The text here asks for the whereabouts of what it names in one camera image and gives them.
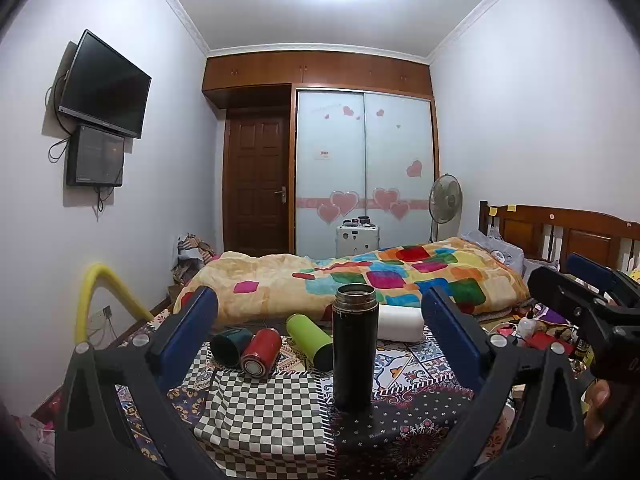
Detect pile of clothes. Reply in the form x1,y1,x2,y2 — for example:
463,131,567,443
172,232,219,284

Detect wardrobe with heart stickers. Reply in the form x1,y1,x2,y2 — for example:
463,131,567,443
202,50,441,259

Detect checkered cloth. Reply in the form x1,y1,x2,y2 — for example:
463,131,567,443
180,337,330,462

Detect white appliance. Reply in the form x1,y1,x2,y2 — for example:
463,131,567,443
335,215,380,261

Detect dark green cup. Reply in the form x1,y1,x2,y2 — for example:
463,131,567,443
209,327,254,368

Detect patterned floral cloth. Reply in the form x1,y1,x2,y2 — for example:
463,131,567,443
114,309,518,480

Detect small wall monitor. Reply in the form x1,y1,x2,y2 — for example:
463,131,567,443
66,124,126,189

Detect colourful patchwork blanket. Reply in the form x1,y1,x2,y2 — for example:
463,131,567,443
173,237,531,327

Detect black thermos cup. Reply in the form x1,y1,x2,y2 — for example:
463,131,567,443
332,283,377,412

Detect wooden bed headboard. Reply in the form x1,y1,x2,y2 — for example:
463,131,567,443
478,200,640,282

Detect yellow foam tube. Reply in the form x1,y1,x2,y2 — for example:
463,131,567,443
74,261,154,347

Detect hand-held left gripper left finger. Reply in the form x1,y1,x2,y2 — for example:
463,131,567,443
54,285,227,480

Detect wooden door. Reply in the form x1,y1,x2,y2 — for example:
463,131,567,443
223,107,292,257

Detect black television cable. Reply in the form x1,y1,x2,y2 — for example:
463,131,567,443
45,72,108,215

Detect grey pillow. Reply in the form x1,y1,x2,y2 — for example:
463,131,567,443
460,229,527,273

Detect white cup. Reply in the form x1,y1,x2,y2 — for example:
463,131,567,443
376,305,426,344

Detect standing fan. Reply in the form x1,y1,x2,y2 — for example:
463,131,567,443
427,173,463,244

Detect wall-mounted television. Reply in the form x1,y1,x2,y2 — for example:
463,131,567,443
57,29,153,140

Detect light green cup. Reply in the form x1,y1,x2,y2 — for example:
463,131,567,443
285,313,335,372

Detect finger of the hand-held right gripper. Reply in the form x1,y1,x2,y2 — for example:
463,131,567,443
567,253,640,307
529,266,609,335

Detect person's right hand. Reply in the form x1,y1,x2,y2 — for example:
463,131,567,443
584,379,615,450

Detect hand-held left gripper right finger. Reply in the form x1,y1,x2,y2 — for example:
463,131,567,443
415,287,590,480

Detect red cup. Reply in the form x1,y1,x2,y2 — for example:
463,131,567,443
240,328,284,380

